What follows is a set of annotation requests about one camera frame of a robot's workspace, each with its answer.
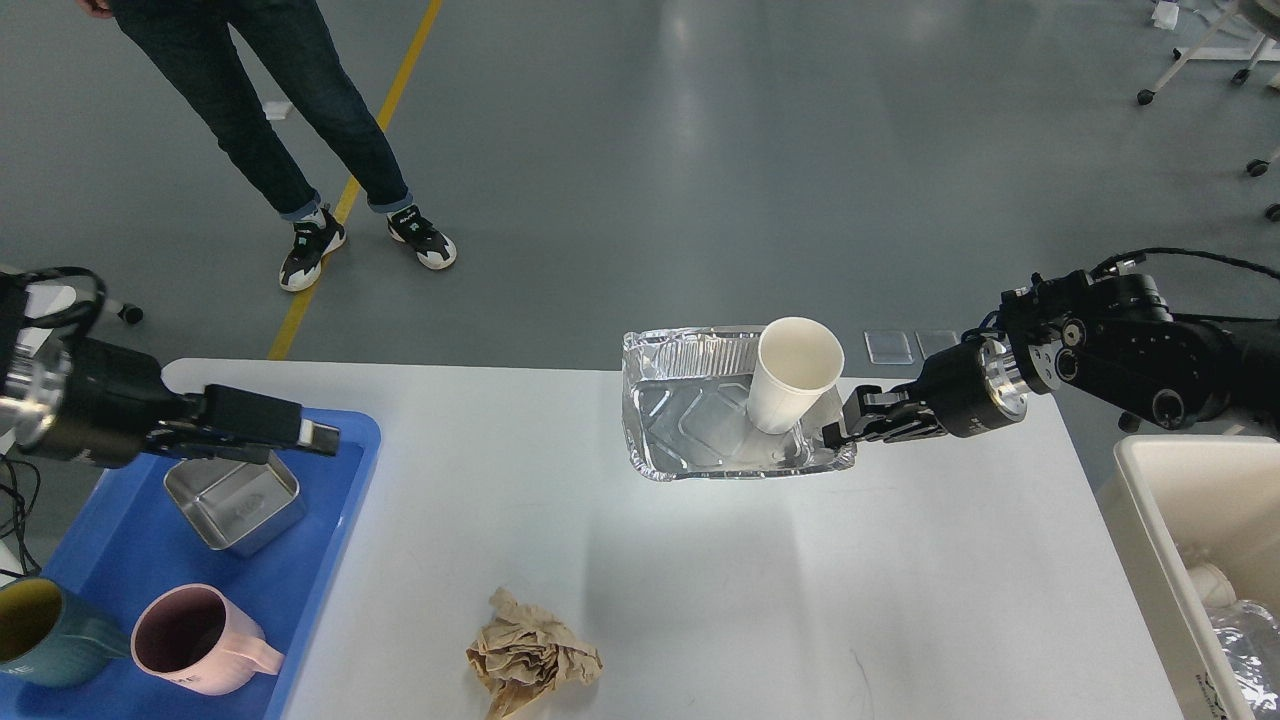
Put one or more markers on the stainless steel rectangular tray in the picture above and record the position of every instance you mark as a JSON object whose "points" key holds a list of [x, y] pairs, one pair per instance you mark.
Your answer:
{"points": [[236, 507]]}

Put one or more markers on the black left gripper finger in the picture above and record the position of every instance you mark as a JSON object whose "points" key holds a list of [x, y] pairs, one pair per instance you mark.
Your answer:
{"points": [[228, 412], [187, 447]]}

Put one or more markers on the clear floor plate right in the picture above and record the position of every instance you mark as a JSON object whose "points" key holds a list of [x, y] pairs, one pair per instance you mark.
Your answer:
{"points": [[931, 343]]}

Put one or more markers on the aluminium foil tray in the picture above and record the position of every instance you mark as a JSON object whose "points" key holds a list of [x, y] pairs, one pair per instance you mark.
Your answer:
{"points": [[685, 411]]}

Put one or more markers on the clear floor plate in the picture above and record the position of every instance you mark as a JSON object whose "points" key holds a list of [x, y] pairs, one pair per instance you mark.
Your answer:
{"points": [[889, 348], [931, 343]]}

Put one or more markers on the brown paper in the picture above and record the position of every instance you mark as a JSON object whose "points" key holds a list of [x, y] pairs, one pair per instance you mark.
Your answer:
{"points": [[524, 652]]}

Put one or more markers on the clear floor plate left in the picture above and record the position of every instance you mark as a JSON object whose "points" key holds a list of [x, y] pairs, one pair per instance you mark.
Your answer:
{"points": [[889, 348]]}

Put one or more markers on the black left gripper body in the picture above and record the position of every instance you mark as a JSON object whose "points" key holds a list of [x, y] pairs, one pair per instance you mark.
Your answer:
{"points": [[89, 401]]}

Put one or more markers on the white paper cup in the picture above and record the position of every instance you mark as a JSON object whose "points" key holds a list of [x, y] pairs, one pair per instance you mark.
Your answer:
{"points": [[797, 360]]}

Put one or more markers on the blue plastic tray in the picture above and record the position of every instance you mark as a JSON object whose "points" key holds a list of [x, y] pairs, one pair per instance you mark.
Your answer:
{"points": [[130, 543]]}

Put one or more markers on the beige plastic bin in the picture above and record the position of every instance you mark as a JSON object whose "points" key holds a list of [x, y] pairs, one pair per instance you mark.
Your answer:
{"points": [[1177, 501]]}

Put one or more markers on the person in dark clothes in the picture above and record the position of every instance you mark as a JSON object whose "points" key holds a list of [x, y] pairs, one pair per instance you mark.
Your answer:
{"points": [[191, 44]]}

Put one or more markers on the pink ribbed mug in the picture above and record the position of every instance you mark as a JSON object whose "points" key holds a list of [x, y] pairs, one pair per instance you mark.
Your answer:
{"points": [[193, 636]]}

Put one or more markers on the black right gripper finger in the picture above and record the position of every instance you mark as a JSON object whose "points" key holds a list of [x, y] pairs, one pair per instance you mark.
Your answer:
{"points": [[877, 428], [875, 400]]}

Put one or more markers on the teal ceramic mug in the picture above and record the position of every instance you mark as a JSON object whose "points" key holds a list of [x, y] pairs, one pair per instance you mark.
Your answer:
{"points": [[53, 638]]}

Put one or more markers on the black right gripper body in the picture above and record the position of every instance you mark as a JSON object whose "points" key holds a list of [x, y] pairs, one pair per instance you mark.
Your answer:
{"points": [[973, 388]]}

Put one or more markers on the white rolling chair base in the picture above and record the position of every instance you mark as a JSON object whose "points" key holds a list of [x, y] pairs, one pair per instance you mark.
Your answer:
{"points": [[1263, 18]]}

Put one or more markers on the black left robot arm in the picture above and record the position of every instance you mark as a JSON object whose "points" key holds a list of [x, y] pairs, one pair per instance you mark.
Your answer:
{"points": [[68, 397]]}

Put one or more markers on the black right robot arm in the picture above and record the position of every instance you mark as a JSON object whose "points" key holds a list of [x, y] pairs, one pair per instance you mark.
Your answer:
{"points": [[1106, 331]]}

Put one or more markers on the white paper scrap on floor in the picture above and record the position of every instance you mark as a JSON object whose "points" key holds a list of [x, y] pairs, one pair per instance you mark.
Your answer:
{"points": [[277, 110]]}

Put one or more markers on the white cup in bin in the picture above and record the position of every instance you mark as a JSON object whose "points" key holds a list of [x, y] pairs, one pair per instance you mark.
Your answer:
{"points": [[1213, 589]]}

